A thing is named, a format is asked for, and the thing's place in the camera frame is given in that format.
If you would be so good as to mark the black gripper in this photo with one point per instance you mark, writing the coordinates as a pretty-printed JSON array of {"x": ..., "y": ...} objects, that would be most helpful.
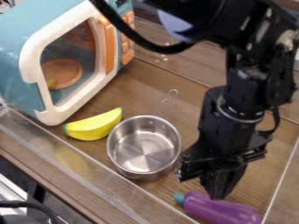
[{"x": 230, "y": 142}]

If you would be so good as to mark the purple toy eggplant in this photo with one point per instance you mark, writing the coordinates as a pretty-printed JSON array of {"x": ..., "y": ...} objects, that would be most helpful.
[{"x": 217, "y": 211}]

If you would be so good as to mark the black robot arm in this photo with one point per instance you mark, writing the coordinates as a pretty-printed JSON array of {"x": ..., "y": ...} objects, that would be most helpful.
[{"x": 260, "y": 34}]

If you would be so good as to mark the silver metal pot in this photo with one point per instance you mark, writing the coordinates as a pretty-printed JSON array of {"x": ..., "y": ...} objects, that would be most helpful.
[{"x": 145, "y": 143}]

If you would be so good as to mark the yellow toy banana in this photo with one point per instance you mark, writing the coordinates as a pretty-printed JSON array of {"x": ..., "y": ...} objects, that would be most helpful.
[{"x": 95, "y": 127}]

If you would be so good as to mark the orange microwave turntable plate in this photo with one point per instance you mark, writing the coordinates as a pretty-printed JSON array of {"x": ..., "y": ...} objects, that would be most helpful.
[{"x": 62, "y": 73}]

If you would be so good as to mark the blue toy microwave oven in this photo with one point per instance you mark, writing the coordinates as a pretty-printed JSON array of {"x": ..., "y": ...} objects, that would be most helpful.
[{"x": 42, "y": 30}]

